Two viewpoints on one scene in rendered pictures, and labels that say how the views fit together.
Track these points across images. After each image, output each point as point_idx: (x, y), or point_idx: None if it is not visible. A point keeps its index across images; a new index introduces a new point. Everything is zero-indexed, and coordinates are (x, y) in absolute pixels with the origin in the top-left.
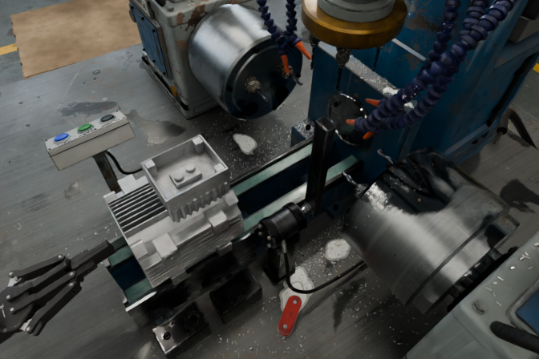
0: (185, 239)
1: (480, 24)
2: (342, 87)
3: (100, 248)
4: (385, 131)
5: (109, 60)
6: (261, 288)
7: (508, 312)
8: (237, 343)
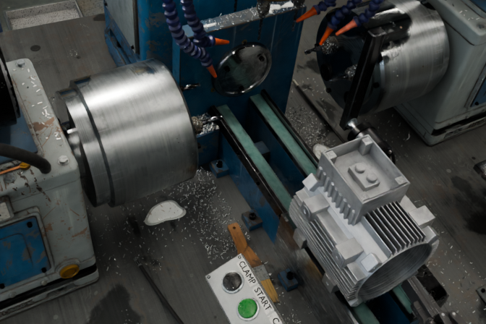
0: (410, 202)
1: None
2: (226, 49)
3: (416, 284)
4: (282, 40)
5: None
6: None
7: (483, 16)
8: None
